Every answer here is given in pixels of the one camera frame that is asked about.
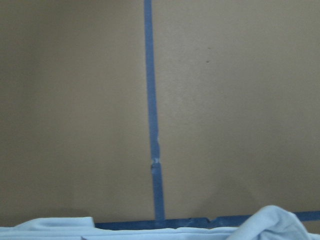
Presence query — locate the light blue t-shirt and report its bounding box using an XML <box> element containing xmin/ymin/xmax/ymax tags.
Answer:
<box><xmin>0</xmin><ymin>205</ymin><xmax>320</xmax><ymax>240</ymax></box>

